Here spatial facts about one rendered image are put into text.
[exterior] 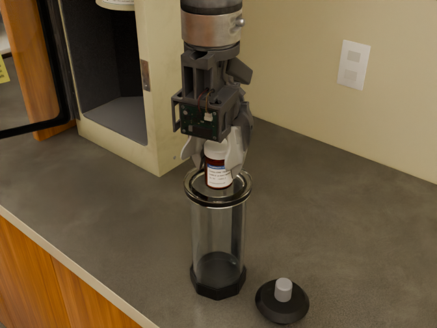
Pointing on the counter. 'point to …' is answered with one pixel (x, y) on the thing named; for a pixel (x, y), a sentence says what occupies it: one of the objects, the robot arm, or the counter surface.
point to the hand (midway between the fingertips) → (218, 164)
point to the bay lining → (102, 53)
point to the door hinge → (64, 58)
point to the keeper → (145, 75)
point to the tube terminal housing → (108, 136)
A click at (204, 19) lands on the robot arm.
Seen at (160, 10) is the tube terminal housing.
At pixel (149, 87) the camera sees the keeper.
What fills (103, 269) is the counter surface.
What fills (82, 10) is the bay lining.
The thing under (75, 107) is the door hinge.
